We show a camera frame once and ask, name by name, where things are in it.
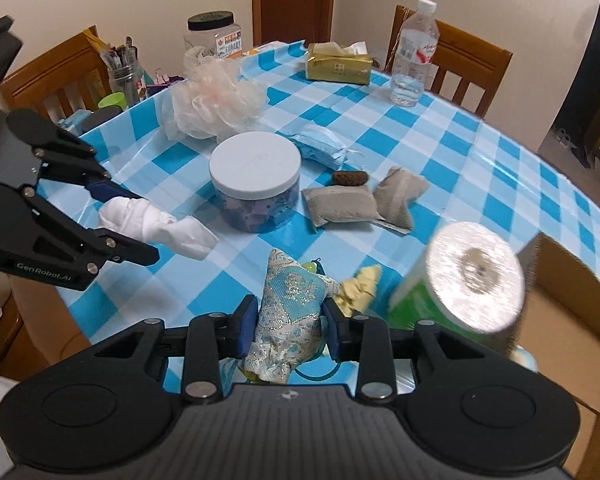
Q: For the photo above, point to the packaged blue face masks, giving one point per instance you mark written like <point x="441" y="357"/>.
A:
<point x="319" y="144"/>

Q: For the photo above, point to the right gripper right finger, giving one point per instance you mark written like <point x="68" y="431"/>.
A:
<point x="365" y="340"/>

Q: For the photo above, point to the brown scrunchie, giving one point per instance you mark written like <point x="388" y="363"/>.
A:
<point x="349" y="177"/>

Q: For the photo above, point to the wooden chair at left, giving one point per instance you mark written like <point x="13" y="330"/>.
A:
<point x="64" y="79"/>

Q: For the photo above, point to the white cloth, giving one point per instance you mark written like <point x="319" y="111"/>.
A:
<point x="140" y="220"/>

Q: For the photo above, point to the grey fabric pouch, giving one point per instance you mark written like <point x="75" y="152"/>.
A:
<point x="340" y="204"/>
<point x="394" y="195"/>

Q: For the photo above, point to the yellow scrunchie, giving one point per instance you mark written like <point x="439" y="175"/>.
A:
<point x="355" y="295"/>

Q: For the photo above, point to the cardboard box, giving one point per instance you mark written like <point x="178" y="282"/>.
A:
<point x="560" y="327"/>

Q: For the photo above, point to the green toilet paper roll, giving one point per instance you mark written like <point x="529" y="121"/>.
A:
<point x="468" y="280"/>

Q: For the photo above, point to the blue checkered tablecloth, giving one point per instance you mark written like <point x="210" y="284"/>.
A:
<point x="474" y="173"/>

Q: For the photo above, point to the plastic jar black lid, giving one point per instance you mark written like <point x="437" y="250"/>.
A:
<point x="216" y="31"/>

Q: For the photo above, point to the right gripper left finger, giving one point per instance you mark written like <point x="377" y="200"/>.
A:
<point x="210" y="339"/>

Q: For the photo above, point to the wooden chair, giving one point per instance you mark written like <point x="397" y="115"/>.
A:
<point x="474" y="60"/>
<point x="64" y="79"/>

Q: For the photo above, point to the pen holder with pens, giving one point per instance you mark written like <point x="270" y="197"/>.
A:
<point x="125" y="73"/>

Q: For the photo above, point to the clear jar white lid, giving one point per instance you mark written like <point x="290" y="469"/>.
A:
<point x="256" y="178"/>

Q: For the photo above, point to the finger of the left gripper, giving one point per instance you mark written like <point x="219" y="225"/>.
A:
<point x="65" y="157"/>
<point x="41" y="243"/>

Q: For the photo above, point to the brown wooden door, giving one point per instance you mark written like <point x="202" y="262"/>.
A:
<point x="292" y="2"/>

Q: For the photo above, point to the gold tissue pack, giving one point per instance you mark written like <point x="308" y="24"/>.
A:
<point x="331" y="63"/>

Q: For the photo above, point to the pink mesh bath pouf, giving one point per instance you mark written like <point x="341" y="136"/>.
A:
<point x="214" y="101"/>

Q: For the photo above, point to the clear water bottle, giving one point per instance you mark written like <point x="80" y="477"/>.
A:
<point x="417" y="41"/>

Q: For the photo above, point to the blue brocade sachet pouch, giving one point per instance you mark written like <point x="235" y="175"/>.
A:
<point x="289" y="330"/>

